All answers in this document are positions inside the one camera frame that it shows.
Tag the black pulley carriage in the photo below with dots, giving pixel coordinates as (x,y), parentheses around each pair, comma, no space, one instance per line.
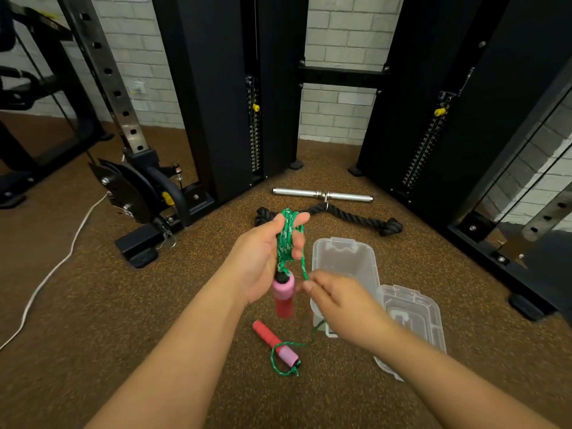
(138,192)

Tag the person's left forearm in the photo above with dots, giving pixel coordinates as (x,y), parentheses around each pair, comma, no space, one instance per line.
(187,361)

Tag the black cross bar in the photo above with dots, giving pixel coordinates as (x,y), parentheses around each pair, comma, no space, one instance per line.
(342,76)

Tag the black gym machine frame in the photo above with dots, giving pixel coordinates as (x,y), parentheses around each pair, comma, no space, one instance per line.
(40,84)

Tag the clear plastic storage box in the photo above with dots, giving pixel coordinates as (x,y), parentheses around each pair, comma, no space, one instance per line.
(344,259)

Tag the person's left hand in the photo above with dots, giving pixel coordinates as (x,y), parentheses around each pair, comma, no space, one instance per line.
(254,259)

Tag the clear plastic box lid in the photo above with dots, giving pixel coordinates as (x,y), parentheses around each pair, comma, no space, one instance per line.
(415,314)

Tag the silver perforated upright rail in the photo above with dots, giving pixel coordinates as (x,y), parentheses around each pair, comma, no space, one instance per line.
(547,214)
(107,71)

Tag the yellow adjustment knob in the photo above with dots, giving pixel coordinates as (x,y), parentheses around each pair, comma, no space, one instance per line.
(168,198)

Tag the person's right forearm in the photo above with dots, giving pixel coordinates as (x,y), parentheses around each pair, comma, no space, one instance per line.
(447,388)

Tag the white wall outlet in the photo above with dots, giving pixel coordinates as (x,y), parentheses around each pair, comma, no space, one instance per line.
(138,87)

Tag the person's right hand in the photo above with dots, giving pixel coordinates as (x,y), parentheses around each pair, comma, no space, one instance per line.
(348,308)

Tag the black weight stack tower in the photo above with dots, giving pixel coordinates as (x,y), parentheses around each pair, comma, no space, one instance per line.
(214,84)
(482,107)

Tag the person's right thumb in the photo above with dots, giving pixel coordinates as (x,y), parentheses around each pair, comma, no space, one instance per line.
(313,293)

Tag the person's left thumb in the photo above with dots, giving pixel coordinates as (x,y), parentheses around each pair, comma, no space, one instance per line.
(297,219)

